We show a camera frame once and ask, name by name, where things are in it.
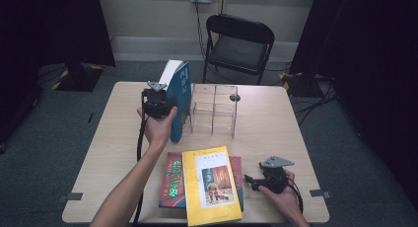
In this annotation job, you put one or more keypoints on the black stand base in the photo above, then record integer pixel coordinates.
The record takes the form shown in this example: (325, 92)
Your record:
(302, 85)
(79, 79)

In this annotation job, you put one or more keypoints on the person's right hand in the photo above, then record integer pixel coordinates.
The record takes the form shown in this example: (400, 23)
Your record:
(287, 200)

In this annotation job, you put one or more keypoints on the person's left hand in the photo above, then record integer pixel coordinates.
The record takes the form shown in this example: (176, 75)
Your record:
(157, 131)

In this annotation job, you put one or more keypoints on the clear acrylic book rack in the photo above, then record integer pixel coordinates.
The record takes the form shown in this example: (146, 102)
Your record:
(213, 112)

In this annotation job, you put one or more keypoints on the black table grommet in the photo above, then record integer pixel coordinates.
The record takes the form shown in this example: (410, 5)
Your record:
(234, 97)

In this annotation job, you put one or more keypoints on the black folding chair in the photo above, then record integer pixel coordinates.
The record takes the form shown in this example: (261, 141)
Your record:
(238, 52)

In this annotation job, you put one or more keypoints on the yellow picture-cover book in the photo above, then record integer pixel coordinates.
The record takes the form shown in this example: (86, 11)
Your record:
(213, 187)

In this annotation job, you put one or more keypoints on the thick blue book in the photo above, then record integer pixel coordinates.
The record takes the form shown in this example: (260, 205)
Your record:
(180, 98)

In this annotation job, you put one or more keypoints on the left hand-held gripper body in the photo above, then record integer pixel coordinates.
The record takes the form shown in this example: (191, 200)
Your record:
(157, 103)

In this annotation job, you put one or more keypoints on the red book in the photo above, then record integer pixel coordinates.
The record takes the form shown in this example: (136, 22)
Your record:
(171, 184)

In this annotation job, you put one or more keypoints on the grey tape piece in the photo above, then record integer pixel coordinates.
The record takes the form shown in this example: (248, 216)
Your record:
(74, 196)
(318, 193)

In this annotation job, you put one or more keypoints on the black curtain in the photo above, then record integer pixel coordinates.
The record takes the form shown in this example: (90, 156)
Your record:
(49, 29)
(368, 56)

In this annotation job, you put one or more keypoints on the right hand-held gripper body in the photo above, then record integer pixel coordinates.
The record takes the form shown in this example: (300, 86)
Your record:
(274, 179)

